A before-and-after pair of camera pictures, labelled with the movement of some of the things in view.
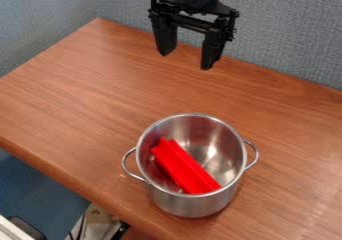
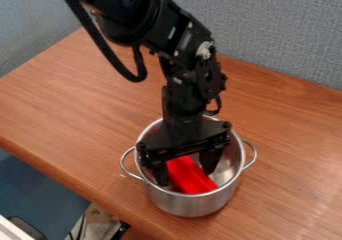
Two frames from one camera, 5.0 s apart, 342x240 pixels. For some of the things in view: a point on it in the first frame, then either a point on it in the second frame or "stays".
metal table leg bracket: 98,225 stays
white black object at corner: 18,229 stays
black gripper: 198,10 → 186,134
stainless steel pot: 220,149 stays
